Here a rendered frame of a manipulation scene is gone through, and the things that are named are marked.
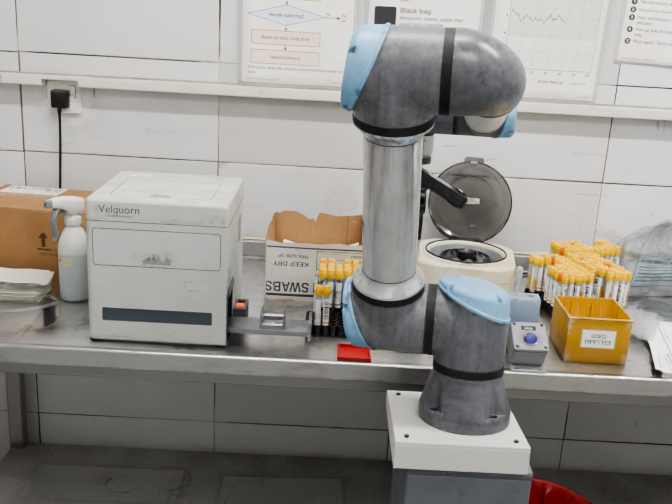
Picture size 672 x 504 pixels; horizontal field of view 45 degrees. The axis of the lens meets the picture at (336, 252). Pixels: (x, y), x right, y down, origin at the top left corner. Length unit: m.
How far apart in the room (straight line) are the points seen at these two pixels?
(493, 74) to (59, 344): 1.04
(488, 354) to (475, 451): 0.15
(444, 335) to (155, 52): 1.24
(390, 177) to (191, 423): 1.50
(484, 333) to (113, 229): 0.76
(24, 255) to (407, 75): 1.26
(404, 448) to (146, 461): 1.31
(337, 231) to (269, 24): 0.56
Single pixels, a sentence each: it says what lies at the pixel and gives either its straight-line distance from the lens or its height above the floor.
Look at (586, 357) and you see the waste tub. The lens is 1.78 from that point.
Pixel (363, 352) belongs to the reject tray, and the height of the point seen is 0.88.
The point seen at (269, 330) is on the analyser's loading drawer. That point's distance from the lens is 1.68.
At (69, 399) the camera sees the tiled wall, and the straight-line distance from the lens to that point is 2.57.
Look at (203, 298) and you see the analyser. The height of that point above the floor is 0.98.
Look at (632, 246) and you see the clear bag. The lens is 2.29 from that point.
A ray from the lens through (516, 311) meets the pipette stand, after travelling 1.81.
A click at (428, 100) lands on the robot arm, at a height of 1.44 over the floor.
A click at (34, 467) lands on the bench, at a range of 2.52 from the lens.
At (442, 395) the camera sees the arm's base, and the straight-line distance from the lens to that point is 1.34.
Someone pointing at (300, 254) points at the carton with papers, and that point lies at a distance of 1.92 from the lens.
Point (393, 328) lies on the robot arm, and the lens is 1.30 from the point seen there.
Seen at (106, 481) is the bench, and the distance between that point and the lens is 2.42.
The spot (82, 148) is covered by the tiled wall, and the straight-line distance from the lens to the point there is 2.31.
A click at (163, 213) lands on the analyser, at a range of 1.62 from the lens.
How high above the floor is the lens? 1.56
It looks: 17 degrees down
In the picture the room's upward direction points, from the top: 3 degrees clockwise
